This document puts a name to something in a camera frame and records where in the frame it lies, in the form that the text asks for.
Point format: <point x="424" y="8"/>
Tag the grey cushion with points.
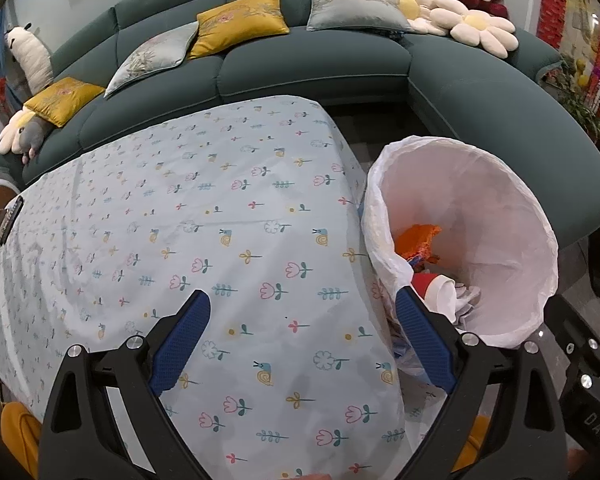
<point x="357" y="14"/>
<point x="162" y="52"/>

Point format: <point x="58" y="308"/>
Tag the orange plastic bag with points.
<point x="415" y="244"/>

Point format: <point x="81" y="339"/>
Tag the grey cushion right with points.
<point x="357" y="14"/>

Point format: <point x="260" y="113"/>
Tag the yellow cushion centre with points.
<point x="236" y="22"/>

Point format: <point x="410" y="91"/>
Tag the dark green sectional sofa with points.
<point x="450" y="89"/>

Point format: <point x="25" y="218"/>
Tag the potted orchid plant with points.
<point x="578" y="92"/>

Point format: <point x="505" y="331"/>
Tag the white paper towel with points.
<point x="467" y="298"/>

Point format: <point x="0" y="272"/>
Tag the white daisy pillow right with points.
<point x="491" y="33"/>

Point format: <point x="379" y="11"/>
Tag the white daisy pillow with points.
<point x="491" y="33"/>
<point x="410" y="2"/>

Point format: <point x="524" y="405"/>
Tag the yellow stool cushion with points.
<point x="21" y="432"/>

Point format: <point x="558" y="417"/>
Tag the floral light blue tablecloth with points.
<point x="256" y="205"/>

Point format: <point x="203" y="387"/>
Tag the white lined trash bin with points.
<point x="495" y="235"/>

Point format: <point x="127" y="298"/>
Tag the black remote control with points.
<point x="9" y="218"/>

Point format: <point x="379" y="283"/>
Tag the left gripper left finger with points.
<point x="80" y="436"/>

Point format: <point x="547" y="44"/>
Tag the yellow cushion left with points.
<point x="59" y="102"/>

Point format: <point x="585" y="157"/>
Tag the white daisy pillow left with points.
<point x="410" y="2"/>

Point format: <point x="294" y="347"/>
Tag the grey plush with flower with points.
<point x="24" y="134"/>

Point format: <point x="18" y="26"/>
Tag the grey cushion left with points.
<point x="162" y="52"/>

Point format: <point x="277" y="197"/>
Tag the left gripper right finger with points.
<point x="525" y="438"/>

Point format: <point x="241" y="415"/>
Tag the white panda plush pillow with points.
<point x="32" y="56"/>

